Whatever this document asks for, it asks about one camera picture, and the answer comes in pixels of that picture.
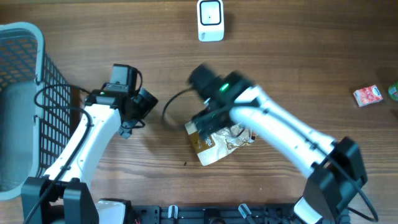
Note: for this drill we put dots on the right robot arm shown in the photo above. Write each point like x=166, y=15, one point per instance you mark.
x=334, y=170

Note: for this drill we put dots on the brown cream snack pouch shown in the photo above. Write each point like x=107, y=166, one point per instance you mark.
x=219, y=144

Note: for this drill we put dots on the white barcode scanner box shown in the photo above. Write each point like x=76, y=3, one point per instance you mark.
x=210, y=20

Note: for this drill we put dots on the red Kleenex tissue pack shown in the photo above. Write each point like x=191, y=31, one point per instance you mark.
x=367, y=95

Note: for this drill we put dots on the grey plastic mesh basket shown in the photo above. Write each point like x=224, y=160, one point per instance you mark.
x=33, y=132

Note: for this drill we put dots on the green drink bottle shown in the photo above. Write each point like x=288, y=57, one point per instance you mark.
x=393, y=91

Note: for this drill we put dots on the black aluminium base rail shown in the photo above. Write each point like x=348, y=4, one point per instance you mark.
x=277, y=213

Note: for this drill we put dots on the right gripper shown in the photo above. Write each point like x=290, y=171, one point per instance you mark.
x=215, y=121

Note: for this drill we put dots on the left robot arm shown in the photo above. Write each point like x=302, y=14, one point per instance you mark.
x=62, y=194

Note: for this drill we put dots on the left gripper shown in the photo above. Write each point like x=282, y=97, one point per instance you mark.
x=148, y=102

